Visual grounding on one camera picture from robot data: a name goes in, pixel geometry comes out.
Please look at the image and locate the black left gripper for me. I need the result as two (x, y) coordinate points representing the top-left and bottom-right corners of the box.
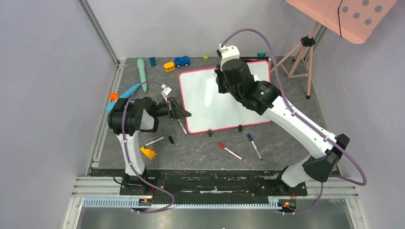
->
(152, 97), (192, 121)

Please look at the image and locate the pink framed whiteboard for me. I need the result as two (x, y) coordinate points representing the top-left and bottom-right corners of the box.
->
(179, 67), (270, 134)

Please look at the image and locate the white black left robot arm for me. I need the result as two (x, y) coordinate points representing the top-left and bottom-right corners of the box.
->
(106, 97), (192, 195)

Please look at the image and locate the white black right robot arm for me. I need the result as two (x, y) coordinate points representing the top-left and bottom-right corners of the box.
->
(214, 59), (350, 195)

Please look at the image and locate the purple capped white marker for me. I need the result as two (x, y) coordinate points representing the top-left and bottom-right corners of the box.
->
(177, 119), (188, 135)

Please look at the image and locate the green capped white marker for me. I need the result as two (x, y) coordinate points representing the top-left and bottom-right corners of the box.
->
(142, 136), (164, 148)

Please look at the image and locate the yellow toy piece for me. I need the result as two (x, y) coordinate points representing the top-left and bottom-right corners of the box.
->
(163, 62), (176, 72)

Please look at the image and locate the blue toy car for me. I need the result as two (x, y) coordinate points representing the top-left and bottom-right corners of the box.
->
(174, 56), (191, 68)

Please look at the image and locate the red capped white marker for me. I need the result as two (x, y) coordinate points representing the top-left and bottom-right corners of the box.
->
(217, 143), (244, 161)

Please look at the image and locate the yellow plastic wedge piece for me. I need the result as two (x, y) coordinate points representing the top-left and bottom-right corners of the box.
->
(140, 146), (156, 160)

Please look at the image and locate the small dark blue block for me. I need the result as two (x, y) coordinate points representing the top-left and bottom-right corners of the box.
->
(149, 57), (157, 67)

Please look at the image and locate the blue toy stick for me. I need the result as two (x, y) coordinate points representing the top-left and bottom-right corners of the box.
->
(105, 83), (140, 113)

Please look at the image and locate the blue capped white marker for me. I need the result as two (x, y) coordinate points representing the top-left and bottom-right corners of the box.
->
(247, 133), (263, 160)

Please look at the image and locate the mint green toy stick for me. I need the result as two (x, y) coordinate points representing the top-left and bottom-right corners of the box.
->
(137, 58), (148, 92)

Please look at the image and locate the small orange toy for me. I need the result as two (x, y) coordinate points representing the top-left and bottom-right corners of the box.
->
(109, 93), (119, 102)

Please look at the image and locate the pink tripod stand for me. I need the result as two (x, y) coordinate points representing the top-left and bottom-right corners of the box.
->
(271, 21), (320, 100)

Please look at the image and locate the pink perforated panel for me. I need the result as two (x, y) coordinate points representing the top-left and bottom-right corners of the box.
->
(286, 0), (397, 44)

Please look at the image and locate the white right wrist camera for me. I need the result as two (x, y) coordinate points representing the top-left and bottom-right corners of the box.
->
(216, 44), (240, 68)

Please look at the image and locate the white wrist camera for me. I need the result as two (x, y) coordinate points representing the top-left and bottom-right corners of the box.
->
(216, 44), (240, 68)
(161, 83), (172, 102)

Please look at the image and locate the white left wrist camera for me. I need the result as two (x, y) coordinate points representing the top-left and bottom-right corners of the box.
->
(161, 83), (172, 102)

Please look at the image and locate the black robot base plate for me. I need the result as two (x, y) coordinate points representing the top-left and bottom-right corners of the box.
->
(119, 169), (308, 205)

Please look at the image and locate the white toothed cable rail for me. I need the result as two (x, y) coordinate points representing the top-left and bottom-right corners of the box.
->
(83, 196), (282, 210)

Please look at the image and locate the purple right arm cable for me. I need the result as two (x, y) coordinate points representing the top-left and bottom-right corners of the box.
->
(220, 28), (368, 216)

